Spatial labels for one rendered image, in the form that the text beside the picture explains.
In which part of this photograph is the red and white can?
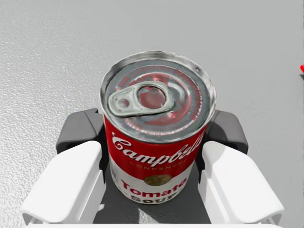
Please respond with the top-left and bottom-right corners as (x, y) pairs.
(99, 50), (218, 206)

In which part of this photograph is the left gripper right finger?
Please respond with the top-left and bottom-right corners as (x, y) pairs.
(198, 109), (285, 225)

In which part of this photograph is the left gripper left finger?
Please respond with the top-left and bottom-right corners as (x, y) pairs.
(19, 108), (106, 225)

